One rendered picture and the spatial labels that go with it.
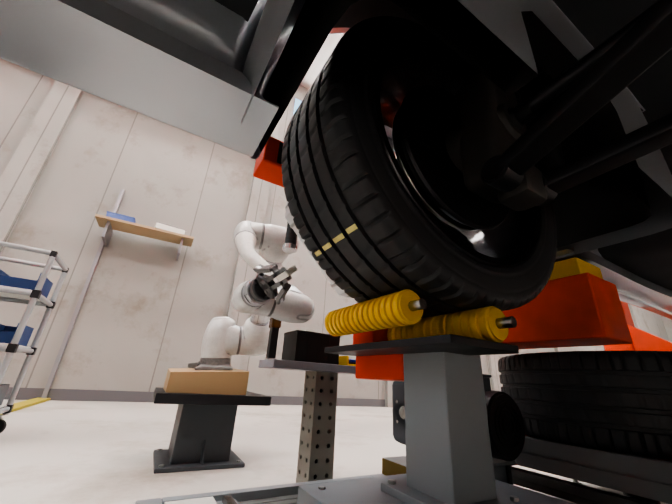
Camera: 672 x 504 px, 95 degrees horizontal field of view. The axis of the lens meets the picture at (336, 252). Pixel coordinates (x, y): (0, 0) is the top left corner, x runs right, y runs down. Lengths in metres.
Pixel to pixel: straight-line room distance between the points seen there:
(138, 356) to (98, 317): 0.70
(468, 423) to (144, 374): 4.56
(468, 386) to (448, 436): 0.09
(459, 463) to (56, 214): 5.30
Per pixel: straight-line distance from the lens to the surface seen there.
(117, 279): 5.08
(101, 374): 4.94
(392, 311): 0.52
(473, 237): 0.93
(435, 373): 0.58
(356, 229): 0.50
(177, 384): 1.64
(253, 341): 1.79
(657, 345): 2.96
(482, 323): 0.55
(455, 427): 0.58
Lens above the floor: 0.39
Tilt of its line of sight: 23 degrees up
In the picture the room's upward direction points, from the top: 4 degrees clockwise
